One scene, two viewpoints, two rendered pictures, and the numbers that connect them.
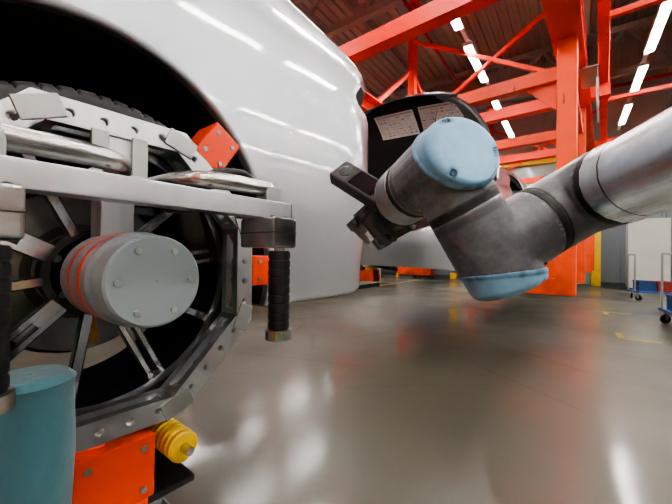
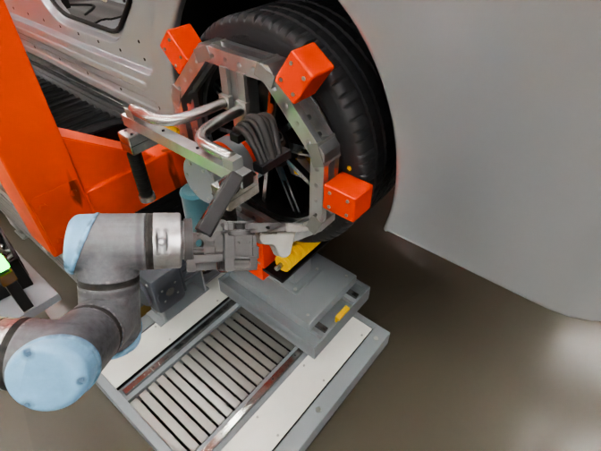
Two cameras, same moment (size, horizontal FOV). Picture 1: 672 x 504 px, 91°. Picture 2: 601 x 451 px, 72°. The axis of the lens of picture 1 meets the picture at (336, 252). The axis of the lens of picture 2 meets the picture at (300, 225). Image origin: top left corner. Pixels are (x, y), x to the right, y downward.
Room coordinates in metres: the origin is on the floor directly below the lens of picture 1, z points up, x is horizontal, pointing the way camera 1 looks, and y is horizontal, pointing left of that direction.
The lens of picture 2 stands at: (0.72, -0.59, 1.44)
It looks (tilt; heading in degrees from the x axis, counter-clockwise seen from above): 41 degrees down; 91
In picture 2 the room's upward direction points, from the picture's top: straight up
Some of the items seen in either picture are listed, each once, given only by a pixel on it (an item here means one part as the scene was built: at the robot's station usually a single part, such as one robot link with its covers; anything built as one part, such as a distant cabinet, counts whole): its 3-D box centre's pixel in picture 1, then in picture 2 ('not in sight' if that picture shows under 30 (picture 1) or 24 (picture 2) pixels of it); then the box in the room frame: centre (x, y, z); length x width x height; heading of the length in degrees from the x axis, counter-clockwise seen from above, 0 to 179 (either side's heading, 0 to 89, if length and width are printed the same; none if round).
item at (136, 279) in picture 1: (127, 277); (230, 164); (0.53, 0.33, 0.85); 0.21 x 0.14 x 0.14; 51
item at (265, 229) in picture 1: (268, 232); (235, 187); (0.57, 0.12, 0.93); 0.09 x 0.05 x 0.05; 51
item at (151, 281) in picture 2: not in sight; (188, 268); (0.27, 0.50, 0.26); 0.42 x 0.18 x 0.35; 51
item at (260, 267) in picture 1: (258, 269); (347, 196); (0.82, 0.19, 0.85); 0.09 x 0.08 x 0.07; 141
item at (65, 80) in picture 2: not in sight; (107, 107); (-0.52, 1.85, 0.28); 2.47 x 0.06 x 0.22; 141
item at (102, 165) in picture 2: not in sight; (141, 147); (0.15, 0.68, 0.69); 0.52 x 0.17 x 0.35; 51
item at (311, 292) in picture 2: not in sight; (292, 255); (0.68, 0.52, 0.32); 0.40 x 0.30 x 0.28; 141
